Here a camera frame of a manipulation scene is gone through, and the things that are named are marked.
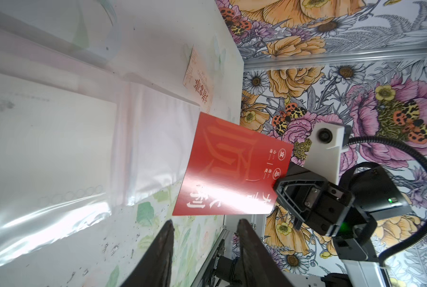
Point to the red card gold characters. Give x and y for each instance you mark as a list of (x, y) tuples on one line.
[(231, 170)]

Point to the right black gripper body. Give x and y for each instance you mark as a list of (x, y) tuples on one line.
[(348, 212)]

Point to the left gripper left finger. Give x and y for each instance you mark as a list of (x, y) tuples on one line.
[(155, 267)]

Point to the aluminium front rail frame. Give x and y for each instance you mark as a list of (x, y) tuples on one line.
[(218, 268)]

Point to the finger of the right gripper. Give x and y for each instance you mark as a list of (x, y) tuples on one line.
[(298, 191)]

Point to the pale card red characters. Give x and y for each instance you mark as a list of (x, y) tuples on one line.
[(198, 82)]

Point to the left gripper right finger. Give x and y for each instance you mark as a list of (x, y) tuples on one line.
[(258, 267)]

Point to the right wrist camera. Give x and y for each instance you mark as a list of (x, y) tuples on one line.
[(328, 142)]

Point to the pink elephant photo album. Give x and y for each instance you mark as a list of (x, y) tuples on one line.
[(77, 140)]

